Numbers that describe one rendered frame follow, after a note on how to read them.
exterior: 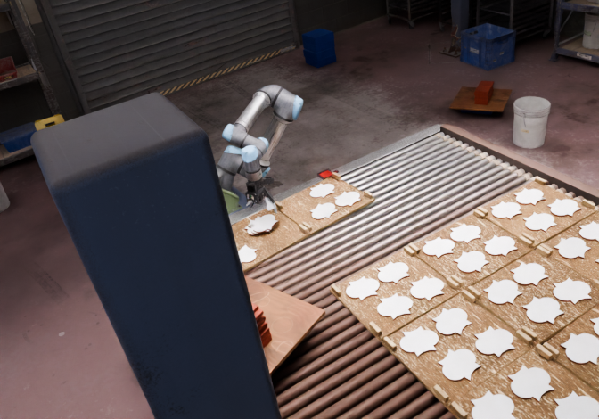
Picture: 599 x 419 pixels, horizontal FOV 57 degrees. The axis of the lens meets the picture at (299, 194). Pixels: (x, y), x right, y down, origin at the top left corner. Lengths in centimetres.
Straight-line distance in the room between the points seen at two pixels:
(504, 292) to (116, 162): 208
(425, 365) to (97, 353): 236
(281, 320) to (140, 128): 179
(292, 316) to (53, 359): 217
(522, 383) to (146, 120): 179
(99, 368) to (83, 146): 340
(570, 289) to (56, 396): 285
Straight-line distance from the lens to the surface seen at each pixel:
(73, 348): 397
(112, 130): 39
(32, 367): 400
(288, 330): 208
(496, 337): 216
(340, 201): 285
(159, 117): 39
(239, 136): 259
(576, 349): 218
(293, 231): 271
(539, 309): 229
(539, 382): 206
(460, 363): 207
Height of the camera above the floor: 254
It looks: 33 degrees down
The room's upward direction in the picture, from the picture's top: 10 degrees counter-clockwise
